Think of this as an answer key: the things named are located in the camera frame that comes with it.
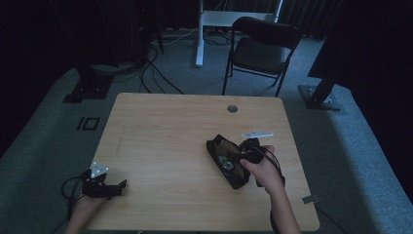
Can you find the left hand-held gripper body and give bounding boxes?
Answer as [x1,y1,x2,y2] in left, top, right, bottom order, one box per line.
[81,161,120,199]

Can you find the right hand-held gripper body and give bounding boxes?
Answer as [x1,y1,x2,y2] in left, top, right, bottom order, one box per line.
[240,131,276,165]

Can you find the person's right hand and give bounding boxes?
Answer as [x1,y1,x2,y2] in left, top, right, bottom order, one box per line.
[240,144,286,197]

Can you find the person's left hand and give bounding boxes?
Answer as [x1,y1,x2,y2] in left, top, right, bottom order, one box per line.
[69,194,109,225]

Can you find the small pale green item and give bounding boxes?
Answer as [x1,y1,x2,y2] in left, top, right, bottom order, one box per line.
[218,155,236,172]

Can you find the grey tape piece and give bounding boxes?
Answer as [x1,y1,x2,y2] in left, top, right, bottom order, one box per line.
[301,194,321,206]

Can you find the black stand with bolted base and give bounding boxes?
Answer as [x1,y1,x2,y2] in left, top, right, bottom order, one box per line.
[297,76,343,112]

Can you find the black folding chair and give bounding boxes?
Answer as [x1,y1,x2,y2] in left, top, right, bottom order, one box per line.
[221,17,302,98]

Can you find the black stand with flat base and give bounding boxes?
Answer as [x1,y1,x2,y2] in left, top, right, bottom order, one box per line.
[62,48,115,104]

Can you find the dark curtain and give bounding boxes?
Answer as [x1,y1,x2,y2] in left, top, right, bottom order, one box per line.
[282,0,347,41]

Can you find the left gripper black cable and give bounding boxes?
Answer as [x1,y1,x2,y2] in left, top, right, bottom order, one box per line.
[60,175,86,225]

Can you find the black floor cables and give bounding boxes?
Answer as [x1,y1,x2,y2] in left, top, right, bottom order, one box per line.
[138,45,186,96]

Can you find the white floor cable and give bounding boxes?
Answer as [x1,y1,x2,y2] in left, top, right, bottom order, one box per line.
[151,28,200,46]

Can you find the white metal desk frame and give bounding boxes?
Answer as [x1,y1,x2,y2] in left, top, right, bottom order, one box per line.
[195,0,284,68]

